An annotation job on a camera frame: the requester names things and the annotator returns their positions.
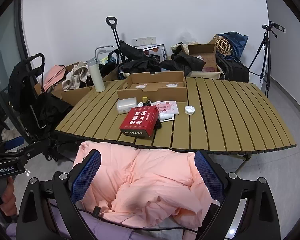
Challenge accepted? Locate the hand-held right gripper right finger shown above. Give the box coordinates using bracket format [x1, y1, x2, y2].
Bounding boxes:
[194, 151, 282, 240]

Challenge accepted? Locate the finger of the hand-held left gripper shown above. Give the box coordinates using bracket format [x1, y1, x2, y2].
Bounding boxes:
[0, 136, 53, 164]

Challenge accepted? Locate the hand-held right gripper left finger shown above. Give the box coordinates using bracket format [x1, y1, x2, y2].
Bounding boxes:
[16, 149, 102, 240]

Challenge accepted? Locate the small white bottle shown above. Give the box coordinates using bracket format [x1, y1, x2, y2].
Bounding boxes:
[158, 112, 176, 122]

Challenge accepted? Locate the pink and white packet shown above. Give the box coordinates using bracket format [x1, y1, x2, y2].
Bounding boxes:
[152, 100, 178, 116]

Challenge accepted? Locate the clear plastic container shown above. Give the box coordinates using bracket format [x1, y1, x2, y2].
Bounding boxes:
[116, 97, 137, 115]

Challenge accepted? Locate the shallow cardboard tray box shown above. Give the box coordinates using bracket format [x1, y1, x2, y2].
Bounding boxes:
[117, 71, 187, 103]

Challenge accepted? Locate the person's left hand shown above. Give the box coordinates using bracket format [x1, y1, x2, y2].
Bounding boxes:
[0, 177, 17, 212]

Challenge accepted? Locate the black cloth pile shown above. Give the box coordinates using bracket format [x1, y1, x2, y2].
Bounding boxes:
[30, 92, 74, 133]

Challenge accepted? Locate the tan slatted folding table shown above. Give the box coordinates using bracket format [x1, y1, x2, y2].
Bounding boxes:
[54, 77, 298, 174]

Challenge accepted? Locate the purple clothing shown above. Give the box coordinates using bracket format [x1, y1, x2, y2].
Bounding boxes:
[5, 204, 138, 240]

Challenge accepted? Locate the pink quilted blanket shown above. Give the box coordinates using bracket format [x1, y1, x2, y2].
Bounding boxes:
[72, 141, 221, 240]

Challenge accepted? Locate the black folding cart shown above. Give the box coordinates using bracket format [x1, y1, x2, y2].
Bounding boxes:
[8, 53, 47, 143]

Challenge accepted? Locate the large open cardboard box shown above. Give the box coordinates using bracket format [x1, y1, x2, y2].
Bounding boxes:
[51, 62, 94, 107]

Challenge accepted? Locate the pink backpack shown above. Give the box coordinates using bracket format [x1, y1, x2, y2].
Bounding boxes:
[43, 65, 66, 91]

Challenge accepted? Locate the beige cloth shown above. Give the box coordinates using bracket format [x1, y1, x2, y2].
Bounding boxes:
[62, 64, 91, 92]

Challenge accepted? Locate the beige canvas bag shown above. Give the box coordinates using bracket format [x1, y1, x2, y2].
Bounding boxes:
[186, 71, 226, 81]

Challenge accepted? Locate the white thermos bottle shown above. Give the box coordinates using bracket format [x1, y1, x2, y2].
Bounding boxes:
[86, 57, 106, 93]

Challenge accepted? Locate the black suitcase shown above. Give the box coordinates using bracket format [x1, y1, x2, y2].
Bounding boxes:
[216, 54, 250, 82]

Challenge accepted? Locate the black jacket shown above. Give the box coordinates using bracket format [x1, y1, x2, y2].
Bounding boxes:
[160, 52, 207, 77]

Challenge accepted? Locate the open cardboard box red print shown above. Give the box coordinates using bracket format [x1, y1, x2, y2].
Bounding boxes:
[188, 43, 218, 73]

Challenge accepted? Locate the woven wicker ball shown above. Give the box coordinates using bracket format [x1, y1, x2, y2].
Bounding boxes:
[214, 35, 232, 56]

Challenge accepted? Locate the black tripod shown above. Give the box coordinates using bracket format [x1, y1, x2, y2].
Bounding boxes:
[248, 31, 272, 97]

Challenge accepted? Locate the boxed framed picture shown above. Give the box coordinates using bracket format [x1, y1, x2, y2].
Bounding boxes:
[142, 43, 167, 61]

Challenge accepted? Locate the dark blue bag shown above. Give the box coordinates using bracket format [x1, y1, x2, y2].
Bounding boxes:
[222, 31, 249, 58]

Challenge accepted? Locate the thin black cable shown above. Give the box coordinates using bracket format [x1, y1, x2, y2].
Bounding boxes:
[76, 206, 198, 233]

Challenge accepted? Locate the metal chair frame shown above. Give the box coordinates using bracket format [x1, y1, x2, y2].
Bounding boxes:
[94, 45, 116, 62]

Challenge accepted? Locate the black trolley handle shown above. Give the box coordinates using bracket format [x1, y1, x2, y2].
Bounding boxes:
[105, 17, 121, 63]

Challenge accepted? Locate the white wall outlet strip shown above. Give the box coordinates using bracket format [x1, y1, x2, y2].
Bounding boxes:
[132, 37, 156, 45]

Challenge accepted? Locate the black camera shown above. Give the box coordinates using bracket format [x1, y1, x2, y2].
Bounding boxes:
[262, 20, 286, 38]

